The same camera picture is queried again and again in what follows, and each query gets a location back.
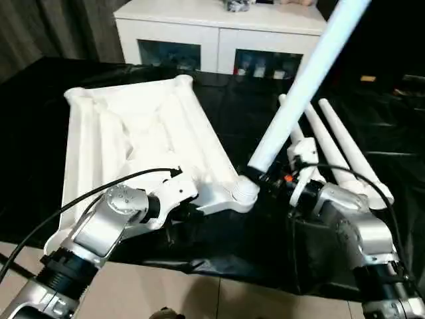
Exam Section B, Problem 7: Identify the white plastic table leg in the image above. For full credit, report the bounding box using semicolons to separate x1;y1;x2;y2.
232;0;373;207
304;102;348;187
278;94;305;149
317;98;395;210

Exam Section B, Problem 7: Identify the white plastic table top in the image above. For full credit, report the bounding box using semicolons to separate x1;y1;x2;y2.
44;74;260;257

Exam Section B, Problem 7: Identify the white cabinet with glass doors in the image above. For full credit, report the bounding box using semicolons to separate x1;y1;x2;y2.
112;0;329;80

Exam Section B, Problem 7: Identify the black mat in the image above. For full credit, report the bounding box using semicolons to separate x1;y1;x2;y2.
0;56;425;302

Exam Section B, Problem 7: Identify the black metal stand foot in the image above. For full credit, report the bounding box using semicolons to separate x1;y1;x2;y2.
0;253;36;278

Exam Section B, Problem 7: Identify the grey crumpled bundle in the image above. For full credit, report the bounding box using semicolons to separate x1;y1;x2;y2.
222;0;250;13

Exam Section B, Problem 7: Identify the grey curtain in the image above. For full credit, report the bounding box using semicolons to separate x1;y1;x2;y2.
0;0;126;84

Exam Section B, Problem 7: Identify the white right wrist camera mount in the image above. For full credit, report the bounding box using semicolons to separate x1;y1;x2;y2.
286;136;320;207

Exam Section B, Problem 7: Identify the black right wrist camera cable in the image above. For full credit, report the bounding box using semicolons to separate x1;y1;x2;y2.
295;159;416;283

